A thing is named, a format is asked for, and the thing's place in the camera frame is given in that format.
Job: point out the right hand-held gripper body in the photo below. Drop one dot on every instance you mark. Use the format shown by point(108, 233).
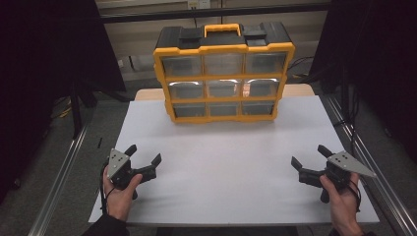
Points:
point(344, 162)

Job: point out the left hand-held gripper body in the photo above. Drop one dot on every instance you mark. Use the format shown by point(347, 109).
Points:
point(118, 164)

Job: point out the yellow black drawer organizer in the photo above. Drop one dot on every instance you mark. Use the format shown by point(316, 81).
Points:
point(223, 77)

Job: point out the person's left hand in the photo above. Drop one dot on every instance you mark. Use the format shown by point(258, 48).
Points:
point(118, 200)

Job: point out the person's right hand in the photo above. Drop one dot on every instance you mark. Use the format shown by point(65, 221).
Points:
point(344, 206)

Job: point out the small black stick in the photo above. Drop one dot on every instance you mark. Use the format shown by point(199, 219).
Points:
point(99, 142)

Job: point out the black metal stand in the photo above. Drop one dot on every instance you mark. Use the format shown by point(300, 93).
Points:
point(77, 108)

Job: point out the white table sheet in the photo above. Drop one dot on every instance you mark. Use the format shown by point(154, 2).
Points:
point(223, 170)

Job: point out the set of clear plastic drawers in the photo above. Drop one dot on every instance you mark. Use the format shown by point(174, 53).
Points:
point(183, 65)

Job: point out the black curtain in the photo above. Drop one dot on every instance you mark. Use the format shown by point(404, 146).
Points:
point(377, 59)
point(39, 65)

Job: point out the black horizontal bar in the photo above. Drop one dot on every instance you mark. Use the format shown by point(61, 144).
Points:
point(209, 13)

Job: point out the aluminium frame rail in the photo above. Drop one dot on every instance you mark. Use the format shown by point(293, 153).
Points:
point(367, 150)
point(62, 177)

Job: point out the white wall outlet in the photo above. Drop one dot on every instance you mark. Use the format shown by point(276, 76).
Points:
point(198, 3)

